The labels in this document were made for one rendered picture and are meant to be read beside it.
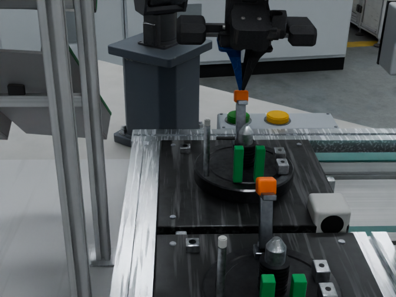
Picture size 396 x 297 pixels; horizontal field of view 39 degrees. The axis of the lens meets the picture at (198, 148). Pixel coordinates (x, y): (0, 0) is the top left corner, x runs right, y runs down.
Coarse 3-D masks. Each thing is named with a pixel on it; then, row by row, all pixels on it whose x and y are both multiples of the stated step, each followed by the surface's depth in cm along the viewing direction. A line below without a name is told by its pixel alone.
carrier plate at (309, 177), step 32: (160, 160) 84; (192, 160) 84; (160, 192) 76; (192, 192) 76; (288, 192) 76; (320, 192) 76; (160, 224) 69; (192, 224) 69; (224, 224) 69; (256, 224) 69; (288, 224) 69
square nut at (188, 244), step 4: (188, 240) 64; (192, 240) 65; (196, 240) 64; (188, 244) 64; (192, 244) 64; (196, 244) 64; (188, 248) 64; (192, 248) 64; (196, 248) 64; (188, 252) 64; (192, 252) 64; (196, 252) 64
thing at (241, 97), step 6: (240, 90) 81; (246, 90) 81; (234, 96) 82; (240, 96) 81; (246, 96) 81; (240, 102) 79; (246, 102) 80; (240, 108) 82; (240, 114) 82; (240, 120) 82; (240, 126) 82
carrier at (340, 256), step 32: (160, 256) 63; (192, 256) 63; (224, 256) 50; (256, 256) 60; (288, 256) 61; (320, 256) 64; (352, 256) 64; (160, 288) 59; (192, 288) 59; (224, 288) 52; (256, 288) 56; (288, 288) 56; (320, 288) 54; (352, 288) 59
